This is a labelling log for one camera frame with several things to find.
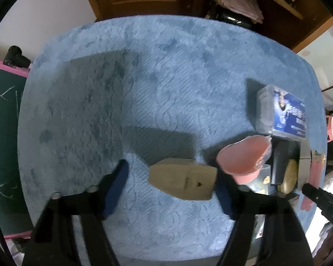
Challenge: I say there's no white box with blue label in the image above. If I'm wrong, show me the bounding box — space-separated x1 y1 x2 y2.
256 84 306 139

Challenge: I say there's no wooden door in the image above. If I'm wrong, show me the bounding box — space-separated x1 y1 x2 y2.
79 0 211 23

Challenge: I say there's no black bag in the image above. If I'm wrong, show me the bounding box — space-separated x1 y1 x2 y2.
208 3 250 27

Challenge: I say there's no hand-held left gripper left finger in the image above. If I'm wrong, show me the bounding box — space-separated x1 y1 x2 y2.
22 159 129 266

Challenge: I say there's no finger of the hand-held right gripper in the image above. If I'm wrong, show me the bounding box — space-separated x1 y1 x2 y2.
302 183 333 225

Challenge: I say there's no beige wedge block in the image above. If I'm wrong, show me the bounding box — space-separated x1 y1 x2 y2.
148 157 218 201

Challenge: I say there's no pink strip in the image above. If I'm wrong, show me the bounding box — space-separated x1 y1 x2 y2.
301 150 326 211

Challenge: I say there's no black clamp on chalkboard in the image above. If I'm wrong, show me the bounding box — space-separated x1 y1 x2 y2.
3 45 31 68

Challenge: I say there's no clear cup with stickers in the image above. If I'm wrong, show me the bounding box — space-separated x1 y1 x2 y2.
250 165 272 197

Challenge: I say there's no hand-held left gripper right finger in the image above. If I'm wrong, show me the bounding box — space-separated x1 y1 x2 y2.
215 173 314 266

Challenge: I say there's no black rectangular item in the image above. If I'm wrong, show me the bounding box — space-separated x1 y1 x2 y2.
270 140 290 186

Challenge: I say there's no round brass object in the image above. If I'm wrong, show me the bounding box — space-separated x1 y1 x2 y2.
283 159 299 194

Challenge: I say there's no pink plastic stool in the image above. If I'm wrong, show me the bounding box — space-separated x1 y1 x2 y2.
326 115 333 143

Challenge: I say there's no green chalkboard with pink frame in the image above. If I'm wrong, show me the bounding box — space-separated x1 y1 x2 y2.
0 57 32 239

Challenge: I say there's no blue fuzzy mat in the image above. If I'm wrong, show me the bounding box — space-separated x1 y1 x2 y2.
17 15 329 261

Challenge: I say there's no pink plastic cup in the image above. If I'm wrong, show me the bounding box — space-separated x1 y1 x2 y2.
216 135 272 185

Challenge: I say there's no grey flat item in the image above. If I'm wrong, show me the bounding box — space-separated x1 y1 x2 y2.
298 140 313 189

